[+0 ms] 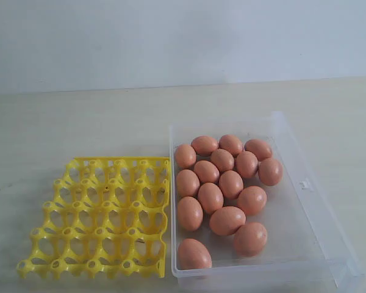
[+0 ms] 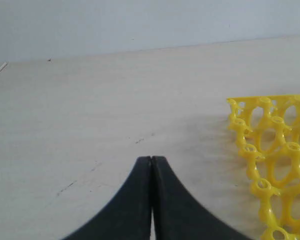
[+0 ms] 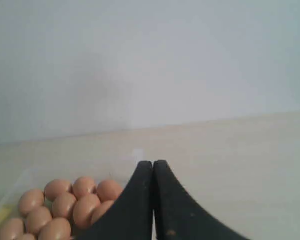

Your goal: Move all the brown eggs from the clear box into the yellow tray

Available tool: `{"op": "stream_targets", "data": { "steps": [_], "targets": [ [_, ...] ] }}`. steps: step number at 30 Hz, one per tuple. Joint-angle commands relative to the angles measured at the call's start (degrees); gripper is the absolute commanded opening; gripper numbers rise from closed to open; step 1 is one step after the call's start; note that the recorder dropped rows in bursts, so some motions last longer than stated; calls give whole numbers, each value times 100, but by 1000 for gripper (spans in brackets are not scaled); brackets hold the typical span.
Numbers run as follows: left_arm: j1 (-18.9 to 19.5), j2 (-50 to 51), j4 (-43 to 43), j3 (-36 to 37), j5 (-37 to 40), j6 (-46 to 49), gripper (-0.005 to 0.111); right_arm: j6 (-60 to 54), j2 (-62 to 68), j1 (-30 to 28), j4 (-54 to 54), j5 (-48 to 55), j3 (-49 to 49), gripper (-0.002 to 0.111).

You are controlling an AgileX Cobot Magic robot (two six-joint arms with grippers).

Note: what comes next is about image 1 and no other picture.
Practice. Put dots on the yellow plastic egg tray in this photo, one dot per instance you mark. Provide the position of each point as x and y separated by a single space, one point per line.
107 215

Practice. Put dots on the brown egg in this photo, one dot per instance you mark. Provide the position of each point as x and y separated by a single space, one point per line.
270 172
190 213
192 254
250 239
206 171
246 164
210 197
231 184
252 200
187 183
222 159
232 144
185 156
227 220
204 145
260 148

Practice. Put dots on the clear plastic container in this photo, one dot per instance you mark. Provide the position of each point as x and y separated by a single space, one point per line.
306 251

